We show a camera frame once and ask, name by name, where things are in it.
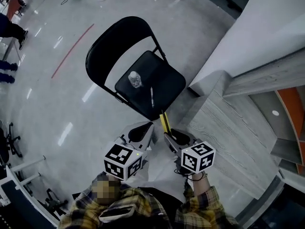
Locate yellow utility knife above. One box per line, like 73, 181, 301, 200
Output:
159, 109, 172, 135

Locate white-edged smartphone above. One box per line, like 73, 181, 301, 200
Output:
98, 205, 137, 224

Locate black folding chair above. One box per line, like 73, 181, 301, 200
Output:
85, 16, 187, 122

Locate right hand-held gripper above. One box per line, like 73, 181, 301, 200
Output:
163, 128, 217, 177

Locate white metal table frame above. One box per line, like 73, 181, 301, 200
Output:
0, 155, 46, 229

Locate black wristband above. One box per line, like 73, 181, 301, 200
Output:
190, 171, 208, 182

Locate person's torso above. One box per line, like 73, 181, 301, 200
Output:
138, 186, 191, 229

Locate black flat tool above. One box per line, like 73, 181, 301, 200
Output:
225, 0, 243, 11

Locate clear plastic water bottle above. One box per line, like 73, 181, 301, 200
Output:
128, 71, 144, 89

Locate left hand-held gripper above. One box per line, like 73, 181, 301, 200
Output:
103, 121, 155, 182

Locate grey framed glass door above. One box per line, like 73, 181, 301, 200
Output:
235, 175, 305, 229

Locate person's legs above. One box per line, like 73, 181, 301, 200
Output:
130, 149, 189, 200

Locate person's right forearm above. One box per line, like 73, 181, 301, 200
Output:
174, 172, 239, 229

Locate black office chair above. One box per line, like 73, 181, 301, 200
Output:
0, 121, 23, 159

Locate grey wooden shelf hutch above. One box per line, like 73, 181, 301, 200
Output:
221, 48, 305, 177

